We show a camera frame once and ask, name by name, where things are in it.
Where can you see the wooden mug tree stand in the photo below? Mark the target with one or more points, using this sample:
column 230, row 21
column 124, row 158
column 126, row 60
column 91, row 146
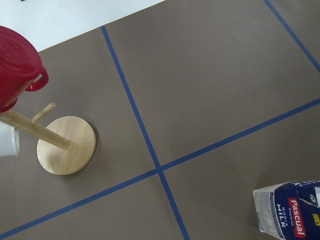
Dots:
column 64, row 147

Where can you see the white mug on tree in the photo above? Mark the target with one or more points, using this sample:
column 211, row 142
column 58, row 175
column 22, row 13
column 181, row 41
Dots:
column 9, row 140

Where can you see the blue white milk carton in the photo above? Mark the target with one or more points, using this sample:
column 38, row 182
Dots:
column 289, row 211

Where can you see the red mug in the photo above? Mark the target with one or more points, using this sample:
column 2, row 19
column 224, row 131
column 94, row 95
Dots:
column 21, row 68

